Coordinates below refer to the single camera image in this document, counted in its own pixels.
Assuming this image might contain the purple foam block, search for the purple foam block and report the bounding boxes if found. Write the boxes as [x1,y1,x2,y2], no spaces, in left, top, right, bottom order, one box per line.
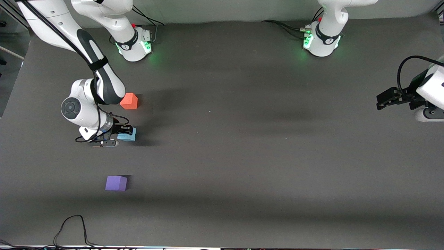
[105,176,128,191]

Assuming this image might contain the black base cable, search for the black base cable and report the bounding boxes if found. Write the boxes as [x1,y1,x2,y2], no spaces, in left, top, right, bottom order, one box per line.
[262,19,310,37]
[129,8,164,43]

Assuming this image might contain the black right base cable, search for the black right base cable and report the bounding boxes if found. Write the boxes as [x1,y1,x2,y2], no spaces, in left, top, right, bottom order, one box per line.
[129,8,164,43]

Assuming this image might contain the black left base cable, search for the black left base cable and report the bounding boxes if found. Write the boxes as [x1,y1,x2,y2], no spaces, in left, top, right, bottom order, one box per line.
[262,19,310,37]

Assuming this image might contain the light blue foam block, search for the light blue foam block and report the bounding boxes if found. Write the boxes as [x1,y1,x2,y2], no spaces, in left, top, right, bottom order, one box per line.
[117,127,137,142]

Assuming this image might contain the black looped table cable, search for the black looped table cable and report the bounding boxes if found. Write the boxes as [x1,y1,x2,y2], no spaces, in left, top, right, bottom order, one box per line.
[53,215,109,249]

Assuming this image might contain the black table edge cable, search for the black table edge cable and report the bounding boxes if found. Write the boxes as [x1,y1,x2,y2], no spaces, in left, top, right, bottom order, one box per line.
[0,239,54,250]

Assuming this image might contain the orange foam block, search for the orange foam block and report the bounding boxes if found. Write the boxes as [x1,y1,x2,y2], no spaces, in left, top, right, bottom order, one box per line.
[120,93,138,110]

